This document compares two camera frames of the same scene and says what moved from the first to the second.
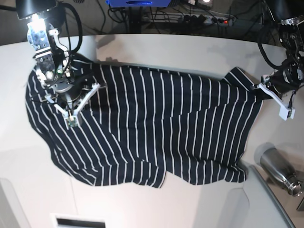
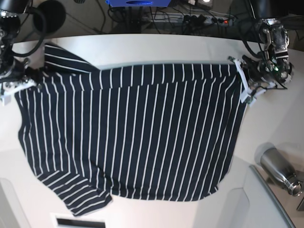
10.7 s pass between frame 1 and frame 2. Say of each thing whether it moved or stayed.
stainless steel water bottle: stayed
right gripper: moved
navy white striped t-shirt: moved
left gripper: moved
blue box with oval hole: stayed
